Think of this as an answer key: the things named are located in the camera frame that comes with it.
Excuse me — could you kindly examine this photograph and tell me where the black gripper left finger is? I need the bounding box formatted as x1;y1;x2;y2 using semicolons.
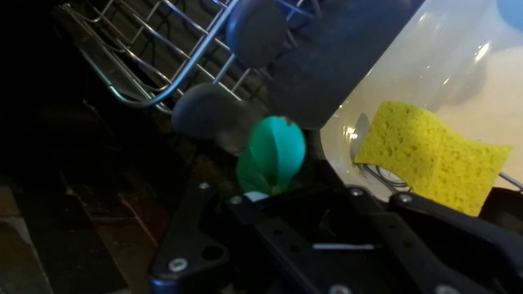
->
148;181;349;294

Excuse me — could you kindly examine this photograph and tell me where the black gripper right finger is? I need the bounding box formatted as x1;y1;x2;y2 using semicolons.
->
344;186;523;294

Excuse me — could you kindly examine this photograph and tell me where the small green plant white pot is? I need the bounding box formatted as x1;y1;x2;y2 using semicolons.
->
233;114;308;204

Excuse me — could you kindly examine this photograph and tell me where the white ceramic sink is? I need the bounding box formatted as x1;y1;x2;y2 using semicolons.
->
318;0;523;204

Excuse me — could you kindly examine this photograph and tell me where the yellow sponge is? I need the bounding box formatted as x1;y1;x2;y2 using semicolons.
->
353;99;514;219

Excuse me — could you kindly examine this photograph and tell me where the grey wire dish rack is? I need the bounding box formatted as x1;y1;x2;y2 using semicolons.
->
53;0;323;142

